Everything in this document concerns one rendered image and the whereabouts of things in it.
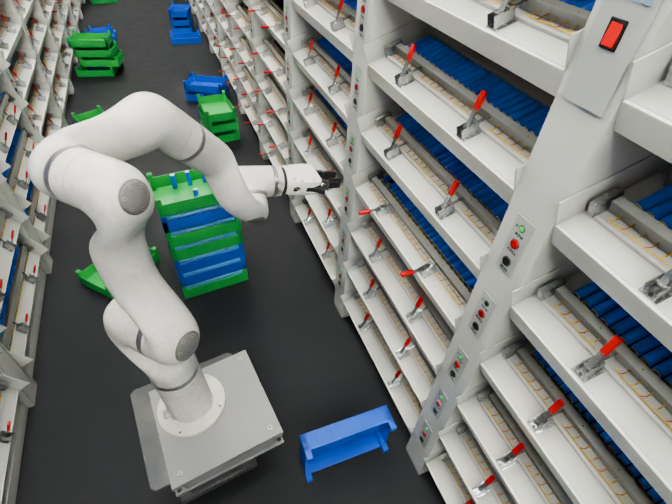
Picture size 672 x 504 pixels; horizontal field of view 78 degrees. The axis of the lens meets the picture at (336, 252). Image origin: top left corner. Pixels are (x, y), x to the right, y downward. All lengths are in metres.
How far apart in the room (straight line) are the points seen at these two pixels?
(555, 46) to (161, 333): 0.87
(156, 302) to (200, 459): 0.50
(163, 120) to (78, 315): 1.44
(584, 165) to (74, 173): 0.75
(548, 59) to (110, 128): 0.70
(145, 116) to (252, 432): 0.85
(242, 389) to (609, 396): 0.94
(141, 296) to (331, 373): 1.01
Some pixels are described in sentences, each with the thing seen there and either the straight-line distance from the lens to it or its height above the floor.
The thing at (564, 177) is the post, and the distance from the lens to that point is 0.70.
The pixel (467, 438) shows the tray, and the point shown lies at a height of 0.34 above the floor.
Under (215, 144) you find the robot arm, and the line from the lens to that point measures 0.95.
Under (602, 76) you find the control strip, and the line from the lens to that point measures 0.66.
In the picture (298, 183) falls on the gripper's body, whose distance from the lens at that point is 1.14.
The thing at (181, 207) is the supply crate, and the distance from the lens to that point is 1.70.
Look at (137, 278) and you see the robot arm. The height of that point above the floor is 0.90.
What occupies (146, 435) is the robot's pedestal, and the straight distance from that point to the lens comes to 1.41.
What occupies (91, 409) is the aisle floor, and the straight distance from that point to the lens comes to 1.85.
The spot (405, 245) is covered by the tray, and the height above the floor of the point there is 0.72.
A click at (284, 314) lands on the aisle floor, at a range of 1.91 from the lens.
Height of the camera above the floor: 1.51
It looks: 44 degrees down
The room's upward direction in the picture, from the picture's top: 4 degrees clockwise
